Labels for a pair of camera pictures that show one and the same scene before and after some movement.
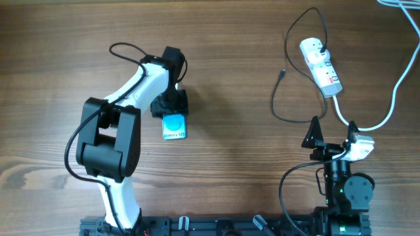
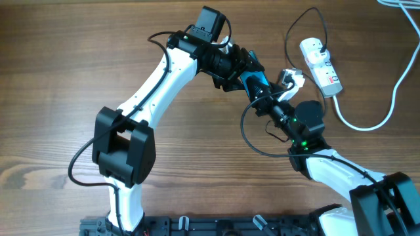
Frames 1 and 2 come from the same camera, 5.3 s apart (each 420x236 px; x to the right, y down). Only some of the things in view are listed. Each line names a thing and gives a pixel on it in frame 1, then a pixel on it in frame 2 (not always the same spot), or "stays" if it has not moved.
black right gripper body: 327,151 -> 272,107
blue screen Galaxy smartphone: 174,126 -> 260,75
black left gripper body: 170,101 -> 226,65
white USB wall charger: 317,56 stays
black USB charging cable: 300,70 stays
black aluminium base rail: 205,226 stays
